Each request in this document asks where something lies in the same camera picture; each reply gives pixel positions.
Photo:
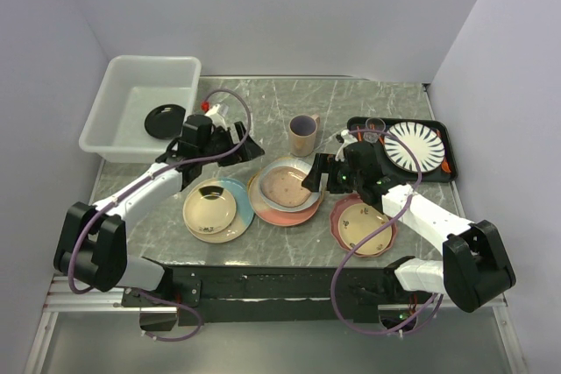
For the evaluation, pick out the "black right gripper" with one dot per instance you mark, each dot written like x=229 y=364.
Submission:
x=320 y=165

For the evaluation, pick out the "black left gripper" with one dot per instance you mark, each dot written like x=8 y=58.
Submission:
x=248 y=151

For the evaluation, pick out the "white grey rimmed plate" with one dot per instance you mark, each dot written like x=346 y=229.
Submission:
x=267 y=203

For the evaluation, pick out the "black glossy plate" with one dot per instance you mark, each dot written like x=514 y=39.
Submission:
x=165 y=121

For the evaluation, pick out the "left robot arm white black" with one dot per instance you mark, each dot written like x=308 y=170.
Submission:
x=93 y=242

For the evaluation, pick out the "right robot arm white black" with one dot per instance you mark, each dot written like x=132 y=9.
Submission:
x=474 y=268

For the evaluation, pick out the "translucent white plastic bin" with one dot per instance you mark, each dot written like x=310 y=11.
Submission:
x=132 y=86

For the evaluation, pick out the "pink scalloped plate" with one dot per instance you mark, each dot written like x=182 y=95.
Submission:
x=336 y=212

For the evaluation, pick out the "beige flower plate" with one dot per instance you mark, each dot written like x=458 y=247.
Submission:
x=359 y=221

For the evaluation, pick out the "beige blue large plate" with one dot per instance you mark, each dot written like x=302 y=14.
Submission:
x=242 y=219

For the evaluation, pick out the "pink beige mug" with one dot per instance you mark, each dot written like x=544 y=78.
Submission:
x=302 y=132

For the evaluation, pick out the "beige pink branch plate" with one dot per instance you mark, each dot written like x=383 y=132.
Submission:
x=274 y=216

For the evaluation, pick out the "small beige black-stroke plate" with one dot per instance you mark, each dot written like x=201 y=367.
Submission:
x=209 y=208

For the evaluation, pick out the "small clear glass cup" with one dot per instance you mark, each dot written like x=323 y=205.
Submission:
x=375 y=120

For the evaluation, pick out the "white blue striped plate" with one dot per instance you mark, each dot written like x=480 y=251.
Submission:
x=424 y=142

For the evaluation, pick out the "orange utensil on tray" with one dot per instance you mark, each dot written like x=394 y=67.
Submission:
x=445 y=166

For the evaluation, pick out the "black serving tray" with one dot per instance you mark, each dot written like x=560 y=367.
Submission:
x=436 y=175

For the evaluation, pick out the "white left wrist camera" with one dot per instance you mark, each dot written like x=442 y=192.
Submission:
x=217 y=113

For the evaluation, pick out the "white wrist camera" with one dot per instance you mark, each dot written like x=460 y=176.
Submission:
x=345 y=138
x=217 y=113

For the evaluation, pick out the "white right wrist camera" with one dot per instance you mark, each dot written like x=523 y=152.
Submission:
x=345 y=138

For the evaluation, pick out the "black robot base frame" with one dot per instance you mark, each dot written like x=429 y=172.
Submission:
x=268 y=293

